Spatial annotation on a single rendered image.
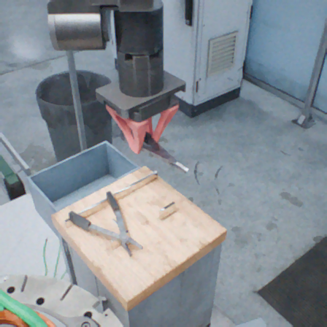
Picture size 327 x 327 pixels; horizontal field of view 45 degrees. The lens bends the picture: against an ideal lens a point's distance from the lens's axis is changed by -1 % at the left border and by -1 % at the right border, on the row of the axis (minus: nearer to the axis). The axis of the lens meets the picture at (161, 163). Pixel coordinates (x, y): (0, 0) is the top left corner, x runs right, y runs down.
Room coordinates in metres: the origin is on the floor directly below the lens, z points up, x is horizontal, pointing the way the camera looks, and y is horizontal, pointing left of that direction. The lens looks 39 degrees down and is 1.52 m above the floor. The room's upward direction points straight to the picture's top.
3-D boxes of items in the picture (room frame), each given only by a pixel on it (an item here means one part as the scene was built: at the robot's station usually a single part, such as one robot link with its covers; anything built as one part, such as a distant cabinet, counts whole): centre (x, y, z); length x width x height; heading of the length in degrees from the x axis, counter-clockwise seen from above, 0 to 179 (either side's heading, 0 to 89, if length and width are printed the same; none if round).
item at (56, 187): (0.54, 0.14, 0.92); 0.17 x 0.11 x 0.28; 130
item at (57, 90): (1.78, 0.43, 0.39); 0.39 x 0.39 x 0.35
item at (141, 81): (0.46, 0.03, 1.30); 0.10 x 0.07 x 0.07; 131
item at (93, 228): (0.38, 0.08, 1.09); 0.06 x 0.01 x 0.01; 65
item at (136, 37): (0.46, 0.03, 1.36); 0.07 x 0.06 x 0.07; 91
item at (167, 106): (0.46, 0.02, 1.22); 0.07 x 0.07 x 0.09; 41
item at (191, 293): (0.42, 0.04, 0.91); 0.19 x 0.19 x 0.26; 40
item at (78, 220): (0.40, 0.12, 1.09); 0.04 x 0.01 x 0.02; 55
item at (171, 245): (0.42, 0.04, 1.05); 0.20 x 0.19 x 0.02; 40
